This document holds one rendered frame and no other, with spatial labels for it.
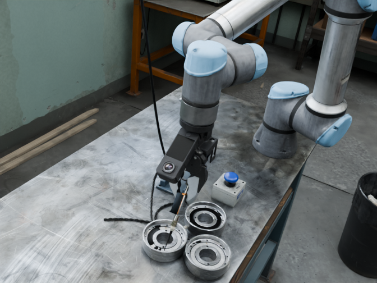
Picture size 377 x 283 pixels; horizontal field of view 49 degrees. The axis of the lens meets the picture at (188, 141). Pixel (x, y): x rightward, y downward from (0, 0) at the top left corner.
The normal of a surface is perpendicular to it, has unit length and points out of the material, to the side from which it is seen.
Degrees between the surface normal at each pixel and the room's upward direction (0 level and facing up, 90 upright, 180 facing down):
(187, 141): 31
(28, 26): 90
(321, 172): 0
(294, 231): 0
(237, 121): 0
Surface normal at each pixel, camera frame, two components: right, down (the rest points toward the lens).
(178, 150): -0.14, -0.50
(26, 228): 0.11, -0.84
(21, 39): 0.86, 0.36
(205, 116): 0.29, 0.54
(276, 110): -0.75, 0.29
